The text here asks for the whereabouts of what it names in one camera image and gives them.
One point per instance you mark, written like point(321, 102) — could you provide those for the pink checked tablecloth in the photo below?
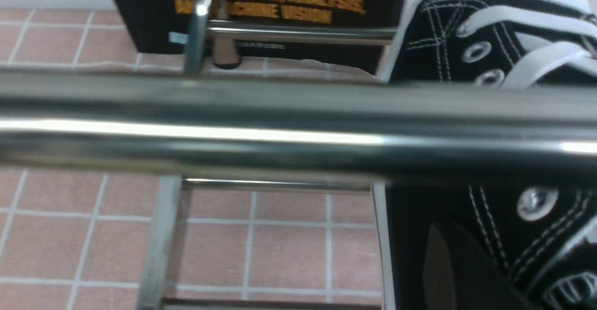
point(76, 240)

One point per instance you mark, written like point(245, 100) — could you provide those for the black canvas sneaker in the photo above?
point(542, 239)

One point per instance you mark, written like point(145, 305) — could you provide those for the steel shoe rack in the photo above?
point(271, 125)

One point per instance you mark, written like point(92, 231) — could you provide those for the black book orange title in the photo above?
point(161, 26)

